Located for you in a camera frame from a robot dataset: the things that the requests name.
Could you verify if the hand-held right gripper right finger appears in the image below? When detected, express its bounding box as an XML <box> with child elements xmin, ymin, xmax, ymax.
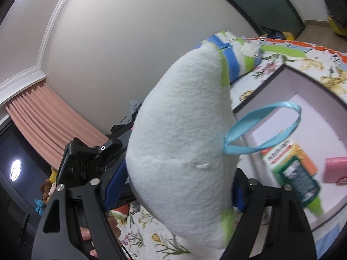
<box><xmin>221</xmin><ymin>168</ymin><xmax>318</xmax><ymax>260</ymax></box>

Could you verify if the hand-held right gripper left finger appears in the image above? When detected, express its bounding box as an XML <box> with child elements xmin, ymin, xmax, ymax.
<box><xmin>32</xmin><ymin>162</ymin><xmax>129</xmax><ymax>260</ymax></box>

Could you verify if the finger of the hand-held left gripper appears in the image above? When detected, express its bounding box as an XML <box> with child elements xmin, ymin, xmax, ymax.
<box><xmin>92</xmin><ymin>137</ymin><xmax>129</xmax><ymax>155</ymax></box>

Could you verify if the green and orange medicine box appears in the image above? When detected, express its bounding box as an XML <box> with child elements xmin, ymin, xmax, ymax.
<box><xmin>262</xmin><ymin>143</ymin><xmax>318</xmax><ymax>182</ymax></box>

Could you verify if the green spray bottle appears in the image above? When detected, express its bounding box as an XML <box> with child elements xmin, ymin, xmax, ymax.
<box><xmin>280</xmin><ymin>159</ymin><xmax>326</xmax><ymax>217</ymax></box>

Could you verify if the white and pink plush toy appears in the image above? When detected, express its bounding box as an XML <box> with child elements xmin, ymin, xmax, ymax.
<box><xmin>125</xmin><ymin>45</ymin><xmax>302</xmax><ymax>250</ymax></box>

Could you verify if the pink pouch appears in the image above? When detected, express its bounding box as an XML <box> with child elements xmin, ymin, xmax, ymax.
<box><xmin>324</xmin><ymin>157</ymin><xmax>347</xmax><ymax>186</ymax></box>

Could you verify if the black box with lilac inside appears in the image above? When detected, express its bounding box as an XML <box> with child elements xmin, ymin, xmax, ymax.
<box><xmin>233</xmin><ymin>65</ymin><xmax>347</xmax><ymax>260</ymax></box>

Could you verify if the person's left hand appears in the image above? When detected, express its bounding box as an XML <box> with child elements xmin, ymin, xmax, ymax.
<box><xmin>79</xmin><ymin>216</ymin><xmax>121</xmax><ymax>258</ymax></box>

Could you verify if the black jacket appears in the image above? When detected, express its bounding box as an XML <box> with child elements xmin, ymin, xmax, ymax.
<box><xmin>111</xmin><ymin>114</ymin><xmax>136</xmax><ymax>141</ymax></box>

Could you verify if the red and green plush toy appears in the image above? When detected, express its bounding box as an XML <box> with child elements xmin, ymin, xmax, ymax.
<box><xmin>111</xmin><ymin>204</ymin><xmax>131</xmax><ymax>218</ymax></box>

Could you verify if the brown plush toy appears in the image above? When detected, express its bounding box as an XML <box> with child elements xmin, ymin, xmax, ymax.
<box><xmin>40</xmin><ymin>181</ymin><xmax>56</xmax><ymax>203</ymax></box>

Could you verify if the grey blue cloth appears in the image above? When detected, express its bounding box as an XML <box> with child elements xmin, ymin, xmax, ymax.
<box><xmin>127</xmin><ymin>100</ymin><xmax>144</xmax><ymax>120</ymax></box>

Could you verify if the pink curtain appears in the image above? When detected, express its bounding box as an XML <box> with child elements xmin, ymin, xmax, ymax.
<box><xmin>5</xmin><ymin>83</ymin><xmax>109</xmax><ymax>168</ymax></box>

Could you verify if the blue plush toy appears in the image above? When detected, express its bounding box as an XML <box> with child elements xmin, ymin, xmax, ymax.
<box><xmin>34</xmin><ymin>199</ymin><xmax>46</xmax><ymax>215</ymax></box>

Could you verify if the dark window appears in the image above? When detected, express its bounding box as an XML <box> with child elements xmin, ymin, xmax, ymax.
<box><xmin>0</xmin><ymin>122</ymin><xmax>68</xmax><ymax>250</ymax></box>

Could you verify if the striped cartoon quilt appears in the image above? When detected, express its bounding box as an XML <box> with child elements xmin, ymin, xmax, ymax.
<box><xmin>201</xmin><ymin>31</ymin><xmax>263</xmax><ymax>83</ymax></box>

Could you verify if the white floral blanket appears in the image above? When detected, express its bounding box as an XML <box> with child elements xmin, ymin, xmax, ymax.
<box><xmin>110</xmin><ymin>36</ymin><xmax>347</xmax><ymax>260</ymax></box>

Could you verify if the black bag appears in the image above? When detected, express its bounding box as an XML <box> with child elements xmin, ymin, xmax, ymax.
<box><xmin>262</xmin><ymin>26</ymin><xmax>284</xmax><ymax>40</ymax></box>

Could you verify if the frosted glass door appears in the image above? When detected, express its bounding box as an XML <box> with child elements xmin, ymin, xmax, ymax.
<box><xmin>203</xmin><ymin>0</ymin><xmax>307</xmax><ymax>37</ymax></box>

